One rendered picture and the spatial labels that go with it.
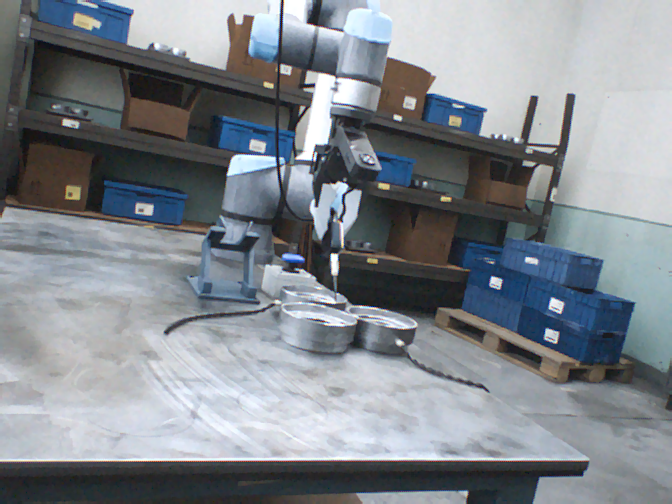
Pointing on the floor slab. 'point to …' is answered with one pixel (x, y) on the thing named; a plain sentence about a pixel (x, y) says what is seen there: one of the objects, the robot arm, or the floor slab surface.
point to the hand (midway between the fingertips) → (331, 233)
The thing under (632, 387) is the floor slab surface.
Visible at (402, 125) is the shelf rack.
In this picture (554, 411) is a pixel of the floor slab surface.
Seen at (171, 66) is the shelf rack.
